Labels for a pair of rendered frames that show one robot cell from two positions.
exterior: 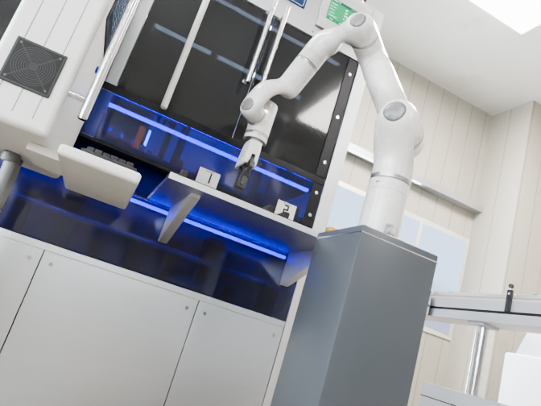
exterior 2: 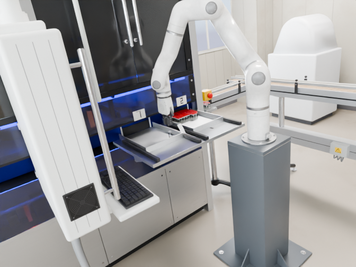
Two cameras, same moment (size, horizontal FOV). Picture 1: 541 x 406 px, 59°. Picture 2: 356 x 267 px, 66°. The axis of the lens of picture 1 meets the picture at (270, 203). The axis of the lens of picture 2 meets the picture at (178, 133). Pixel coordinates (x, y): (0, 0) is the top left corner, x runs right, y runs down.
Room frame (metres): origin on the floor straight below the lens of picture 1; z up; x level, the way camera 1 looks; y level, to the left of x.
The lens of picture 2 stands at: (0.10, 0.49, 1.51)
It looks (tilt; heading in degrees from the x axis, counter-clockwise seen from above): 22 degrees down; 344
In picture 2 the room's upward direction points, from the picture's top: 8 degrees counter-clockwise
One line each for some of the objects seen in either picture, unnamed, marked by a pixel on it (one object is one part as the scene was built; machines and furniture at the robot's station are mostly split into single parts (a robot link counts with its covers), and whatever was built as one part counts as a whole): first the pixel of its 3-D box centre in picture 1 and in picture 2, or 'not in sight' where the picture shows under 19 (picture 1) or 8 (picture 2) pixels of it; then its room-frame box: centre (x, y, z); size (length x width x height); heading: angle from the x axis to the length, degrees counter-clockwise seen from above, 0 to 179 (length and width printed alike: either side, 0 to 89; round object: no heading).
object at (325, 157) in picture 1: (331, 138); (186, 42); (1.90, -0.17, 1.40); 0.05 x 0.01 x 0.80; 109
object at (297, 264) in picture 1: (306, 268); not in sight; (1.73, -0.20, 0.80); 0.34 x 0.03 x 0.13; 19
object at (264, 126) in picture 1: (261, 118); (161, 79); (1.59, 0.12, 1.24); 0.09 x 0.08 x 0.13; 150
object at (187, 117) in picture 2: not in sight; (187, 117); (1.82, -0.08, 0.90); 0.18 x 0.02 x 0.05; 109
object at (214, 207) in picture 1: (250, 225); (178, 133); (1.66, 0.04, 0.87); 0.70 x 0.48 x 0.02; 109
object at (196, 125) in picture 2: not in sight; (192, 119); (1.78, -0.10, 0.90); 0.34 x 0.26 x 0.04; 19
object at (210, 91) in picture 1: (201, 49); (89, 38); (1.71, 0.44, 1.51); 0.47 x 0.01 x 0.59; 109
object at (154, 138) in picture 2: not in sight; (150, 135); (1.67, 0.23, 0.90); 0.34 x 0.26 x 0.04; 19
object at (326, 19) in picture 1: (341, 16); not in sight; (1.86, -0.06, 1.96); 0.21 x 0.01 x 0.21; 109
